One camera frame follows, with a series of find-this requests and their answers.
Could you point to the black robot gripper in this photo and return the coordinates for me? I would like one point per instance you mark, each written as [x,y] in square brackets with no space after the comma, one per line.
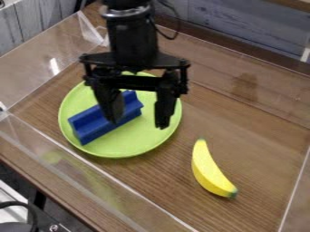
[136,65]

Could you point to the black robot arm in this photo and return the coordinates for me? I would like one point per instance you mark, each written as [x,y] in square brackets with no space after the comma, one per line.
[125,3]

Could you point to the lime green plate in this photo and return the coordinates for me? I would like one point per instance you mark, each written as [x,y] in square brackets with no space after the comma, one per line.
[133,139]

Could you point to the yellow toy banana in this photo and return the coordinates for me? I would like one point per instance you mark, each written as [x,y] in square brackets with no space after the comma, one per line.
[208,173]

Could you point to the blue foam block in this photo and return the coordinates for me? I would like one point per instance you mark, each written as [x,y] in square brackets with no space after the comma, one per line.
[90,124]

